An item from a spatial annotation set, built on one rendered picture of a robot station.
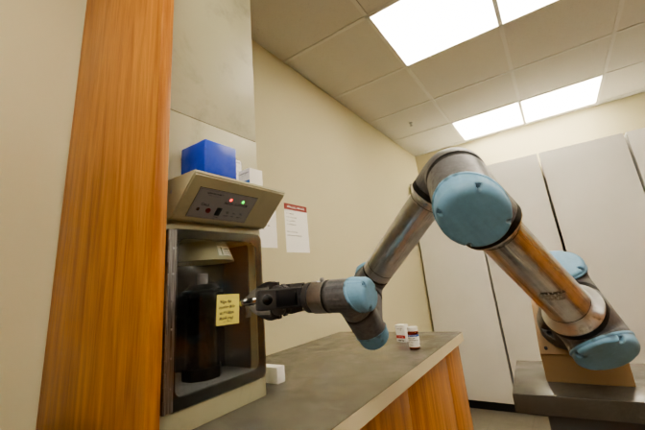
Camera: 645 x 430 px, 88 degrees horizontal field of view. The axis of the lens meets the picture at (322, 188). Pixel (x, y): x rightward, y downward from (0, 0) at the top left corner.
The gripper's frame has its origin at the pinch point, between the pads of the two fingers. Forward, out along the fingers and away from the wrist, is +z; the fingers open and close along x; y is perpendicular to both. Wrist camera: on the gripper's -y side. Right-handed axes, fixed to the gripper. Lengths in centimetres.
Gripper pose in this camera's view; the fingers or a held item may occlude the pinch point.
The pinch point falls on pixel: (249, 301)
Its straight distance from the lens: 96.9
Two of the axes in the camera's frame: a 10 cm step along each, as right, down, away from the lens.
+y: 5.6, 1.4, 8.2
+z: -8.2, 2.2, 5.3
